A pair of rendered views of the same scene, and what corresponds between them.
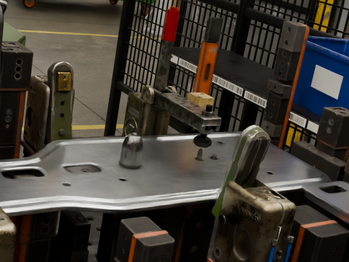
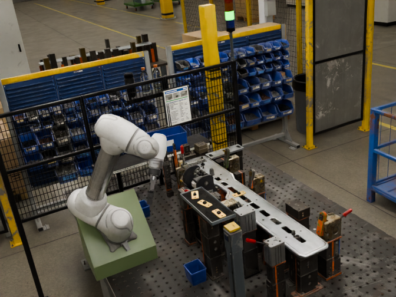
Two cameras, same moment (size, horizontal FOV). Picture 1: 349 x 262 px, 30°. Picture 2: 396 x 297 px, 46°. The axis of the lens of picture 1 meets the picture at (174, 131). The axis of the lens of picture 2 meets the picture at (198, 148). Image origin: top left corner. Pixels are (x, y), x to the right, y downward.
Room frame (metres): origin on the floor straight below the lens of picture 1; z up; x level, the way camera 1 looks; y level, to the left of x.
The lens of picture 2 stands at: (0.41, 2.81, 2.40)
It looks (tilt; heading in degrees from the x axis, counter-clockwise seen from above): 23 degrees down; 281
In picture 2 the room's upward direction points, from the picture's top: 7 degrees counter-clockwise
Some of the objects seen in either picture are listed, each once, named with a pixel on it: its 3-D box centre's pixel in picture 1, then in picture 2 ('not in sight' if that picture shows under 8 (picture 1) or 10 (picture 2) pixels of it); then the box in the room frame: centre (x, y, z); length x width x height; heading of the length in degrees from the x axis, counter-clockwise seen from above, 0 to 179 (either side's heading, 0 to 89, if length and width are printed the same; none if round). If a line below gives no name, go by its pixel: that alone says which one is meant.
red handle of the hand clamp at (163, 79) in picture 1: (165, 53); (182, 156); (1.08, 0.04, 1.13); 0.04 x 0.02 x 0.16; 126
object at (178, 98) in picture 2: not in sight; (177, 105); (1.21, -0.55, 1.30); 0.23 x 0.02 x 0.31; 36
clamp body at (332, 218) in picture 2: not in sight; (329, 246); (0.19, 0.69, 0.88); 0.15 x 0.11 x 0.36; 36
